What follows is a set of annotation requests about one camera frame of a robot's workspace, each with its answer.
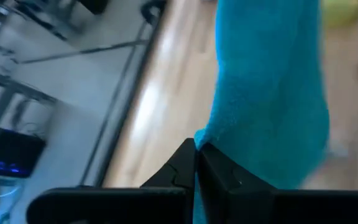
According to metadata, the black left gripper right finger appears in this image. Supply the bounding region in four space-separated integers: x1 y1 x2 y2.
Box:
197 142 358 224

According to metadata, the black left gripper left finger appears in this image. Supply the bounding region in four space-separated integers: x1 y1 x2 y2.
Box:
26 138 198 224

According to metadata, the teal microfiber towel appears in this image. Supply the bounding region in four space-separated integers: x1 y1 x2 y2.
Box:
193 0 331 224

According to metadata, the green microfiber towel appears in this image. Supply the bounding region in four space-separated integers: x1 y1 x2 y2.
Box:
321 0 358 27

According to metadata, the black computer tower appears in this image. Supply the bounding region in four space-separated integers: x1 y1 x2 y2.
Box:
0 127 47 179

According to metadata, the black aluminium table frame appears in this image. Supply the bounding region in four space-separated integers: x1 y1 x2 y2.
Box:
93 0 167 187

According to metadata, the black frame clamp bracket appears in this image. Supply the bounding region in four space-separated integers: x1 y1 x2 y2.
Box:
140 0 167 24

